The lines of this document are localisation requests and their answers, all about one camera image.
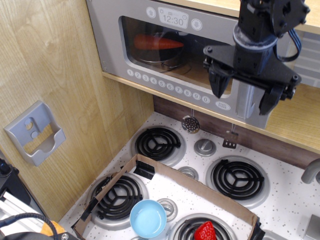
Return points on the grey stove knob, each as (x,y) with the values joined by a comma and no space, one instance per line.
(205,147)

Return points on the grey toy microwave door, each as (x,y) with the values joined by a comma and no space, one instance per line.
(116,22)

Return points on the light blue bowl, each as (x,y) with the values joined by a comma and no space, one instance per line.
(148,218)

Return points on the orange toy food piece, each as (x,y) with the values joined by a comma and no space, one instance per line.
(46,229)

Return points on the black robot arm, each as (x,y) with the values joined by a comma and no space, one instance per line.
(270,17)

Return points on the back right stove burner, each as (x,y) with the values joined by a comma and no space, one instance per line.
(240,179)

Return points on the orange toy carrot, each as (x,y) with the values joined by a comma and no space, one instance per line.
(150,42)

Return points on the hanging small spatula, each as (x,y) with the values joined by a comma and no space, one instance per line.
(230,138)

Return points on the wooden shelf unit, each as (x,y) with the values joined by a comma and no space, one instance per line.
(293,121)

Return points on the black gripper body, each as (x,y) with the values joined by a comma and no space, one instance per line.
(259,68)

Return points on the red toy strawberry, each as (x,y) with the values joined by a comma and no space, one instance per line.
(205,231)

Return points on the hanging metal strainer spoon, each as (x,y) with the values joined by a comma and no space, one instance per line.
(190,124)

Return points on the back left stove burner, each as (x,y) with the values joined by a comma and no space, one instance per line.
(159,143)

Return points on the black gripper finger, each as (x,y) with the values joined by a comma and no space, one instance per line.
(219,78)
(272,97)

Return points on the grey wall holder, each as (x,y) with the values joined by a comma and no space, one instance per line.
(28,126)

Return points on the brown cardboard frame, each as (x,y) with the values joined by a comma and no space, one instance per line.
(147,168)

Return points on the grey faucet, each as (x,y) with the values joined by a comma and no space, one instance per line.
(312,172)

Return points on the front left stove burner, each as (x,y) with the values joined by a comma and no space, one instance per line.
(113,212)

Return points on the steel cooking pot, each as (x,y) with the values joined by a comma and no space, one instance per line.
(163,60)

